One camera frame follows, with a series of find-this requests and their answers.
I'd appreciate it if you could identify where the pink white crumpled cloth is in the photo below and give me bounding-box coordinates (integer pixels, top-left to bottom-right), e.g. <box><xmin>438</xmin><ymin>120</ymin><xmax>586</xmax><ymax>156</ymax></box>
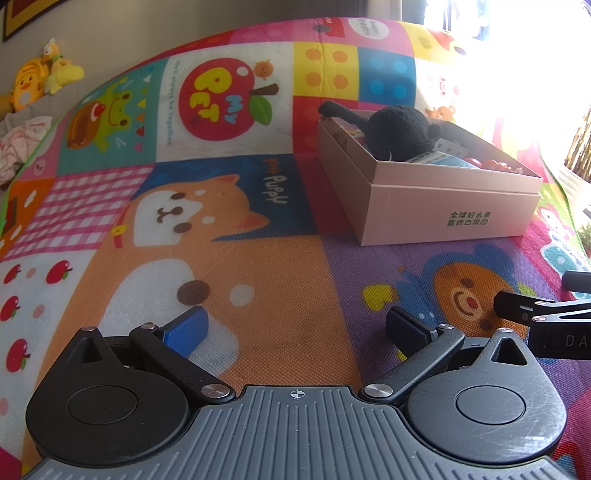
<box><xmin>0</xmin><ymin>115</ymin><xmax>54</xmax><ymax>186</ymax></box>

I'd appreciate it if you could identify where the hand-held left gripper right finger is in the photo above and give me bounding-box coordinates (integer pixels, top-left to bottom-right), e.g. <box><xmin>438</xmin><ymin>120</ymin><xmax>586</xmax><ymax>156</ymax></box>
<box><xmin>362</xmin><ymin>305</ymin><xmax>533</xmax><ymax>408</ymax></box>

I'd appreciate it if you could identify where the blue white pouch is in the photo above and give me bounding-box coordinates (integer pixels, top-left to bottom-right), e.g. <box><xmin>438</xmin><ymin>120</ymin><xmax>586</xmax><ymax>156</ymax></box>
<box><xmin>406</xmin><ymin>138</ymin><xmax>478</xmax><ymax>169</ymax></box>

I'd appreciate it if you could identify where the black plush toy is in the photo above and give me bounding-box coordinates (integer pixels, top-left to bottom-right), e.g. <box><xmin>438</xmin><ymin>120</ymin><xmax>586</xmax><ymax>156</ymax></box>
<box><xmin>318</xmin><ymin>99</ymin><xmax>444</xmax><ymax>163</ymax></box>

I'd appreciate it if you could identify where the pink cardboard box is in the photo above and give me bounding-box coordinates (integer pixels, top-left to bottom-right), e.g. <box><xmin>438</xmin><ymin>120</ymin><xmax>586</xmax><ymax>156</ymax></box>
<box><xmin>316</xmin><ymin>108</ymin><xmax>544</xmax><ymax>247</ymax></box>

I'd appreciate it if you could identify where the gold framed wall picture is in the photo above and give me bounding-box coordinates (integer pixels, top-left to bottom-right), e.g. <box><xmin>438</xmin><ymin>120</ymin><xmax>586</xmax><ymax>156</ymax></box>
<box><xmin>2</xmin><ymin>0</ymin><xmax>70</xmax><ymax>42</ymax></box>

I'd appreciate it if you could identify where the red plastic toy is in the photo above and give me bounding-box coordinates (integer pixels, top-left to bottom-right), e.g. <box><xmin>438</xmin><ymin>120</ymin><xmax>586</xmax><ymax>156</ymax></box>
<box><xmin>466</xmin><ymin>157</ymin><xmax>525</xmax><ymax>175</ymax></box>

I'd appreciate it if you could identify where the potted dry stem plant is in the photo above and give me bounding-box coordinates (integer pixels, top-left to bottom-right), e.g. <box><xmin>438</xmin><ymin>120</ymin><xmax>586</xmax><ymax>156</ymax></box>
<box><xmin>558</xmin><ymin>104</ymin><xmax>591</xmax><ymax>206</ymax></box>

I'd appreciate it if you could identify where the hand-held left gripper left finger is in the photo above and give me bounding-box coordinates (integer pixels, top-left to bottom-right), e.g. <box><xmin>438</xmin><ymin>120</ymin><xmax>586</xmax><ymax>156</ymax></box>
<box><xmin>68</xmin><ymin>305</ymin><xmax>237</xmax><ymax>406</ymax></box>

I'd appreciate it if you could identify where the yellow green plush toy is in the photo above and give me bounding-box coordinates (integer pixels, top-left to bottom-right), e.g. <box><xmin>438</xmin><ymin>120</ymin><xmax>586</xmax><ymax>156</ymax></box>
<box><xmin>42</xmin><ymin>38</ymin><xmax>86</xmax><ymax>95</ymax></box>

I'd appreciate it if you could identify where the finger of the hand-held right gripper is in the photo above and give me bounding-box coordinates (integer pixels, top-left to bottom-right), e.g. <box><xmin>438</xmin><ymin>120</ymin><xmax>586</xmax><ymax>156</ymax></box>
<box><xmin>561</xmin><ymin>271</ymin><xmax>591</xmax><ymax>292</ymax></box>
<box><xmin>493</xmin><ymin>291</ymin><xmax>591</xmax><ymax>324</ymax></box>

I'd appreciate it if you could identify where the yellow tiger plush toy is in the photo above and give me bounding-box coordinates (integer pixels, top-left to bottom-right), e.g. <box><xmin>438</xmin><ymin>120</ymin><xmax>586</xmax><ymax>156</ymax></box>
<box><xmin>9</xmin><ymin>58</ymin><xmax>51</xmax><ymax>112</ymax></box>

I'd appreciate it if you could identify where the colourful printed play mat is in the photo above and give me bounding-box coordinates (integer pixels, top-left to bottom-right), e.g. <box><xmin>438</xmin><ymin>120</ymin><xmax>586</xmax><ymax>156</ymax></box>
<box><xmin>0</xmin><ymin>17</ymin><xmax>591</xmax><ymax>480</ymax></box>

